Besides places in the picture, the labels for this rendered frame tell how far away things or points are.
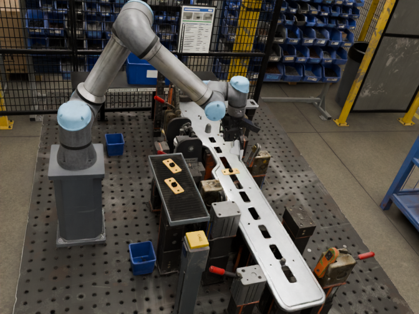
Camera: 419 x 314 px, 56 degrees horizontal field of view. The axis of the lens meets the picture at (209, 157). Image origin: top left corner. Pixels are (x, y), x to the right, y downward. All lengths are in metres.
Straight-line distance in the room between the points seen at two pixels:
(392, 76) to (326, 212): 2.82
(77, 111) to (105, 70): 0.18
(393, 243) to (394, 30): 2.17
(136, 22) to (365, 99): 3.71
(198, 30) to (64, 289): 1.65
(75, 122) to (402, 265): 2.56
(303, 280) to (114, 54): 1.05
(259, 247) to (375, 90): 3.49
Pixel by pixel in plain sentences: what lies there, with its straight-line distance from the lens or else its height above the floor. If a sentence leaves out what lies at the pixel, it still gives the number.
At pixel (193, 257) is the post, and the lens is 1.28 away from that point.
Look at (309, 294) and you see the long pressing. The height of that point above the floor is 1.00.
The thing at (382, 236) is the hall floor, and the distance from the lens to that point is 3.42.
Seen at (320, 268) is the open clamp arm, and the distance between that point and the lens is 1.52.
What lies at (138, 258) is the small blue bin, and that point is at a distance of 1.79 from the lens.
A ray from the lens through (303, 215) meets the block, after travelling 1.66.
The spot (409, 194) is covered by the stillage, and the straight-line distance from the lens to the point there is 3.72.
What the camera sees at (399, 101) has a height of 0.28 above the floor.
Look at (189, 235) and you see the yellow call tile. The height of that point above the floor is 1.16.
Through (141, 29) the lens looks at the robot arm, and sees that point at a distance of 1.34.
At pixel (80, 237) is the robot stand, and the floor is 0.74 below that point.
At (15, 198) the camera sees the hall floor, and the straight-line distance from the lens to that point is 3.18.
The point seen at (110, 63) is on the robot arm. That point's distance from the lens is 1.52.
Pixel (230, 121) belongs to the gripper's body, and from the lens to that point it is 1.62.
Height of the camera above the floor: 2.10
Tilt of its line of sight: 36 degrees down
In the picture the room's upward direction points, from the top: 10 degrees clockwise
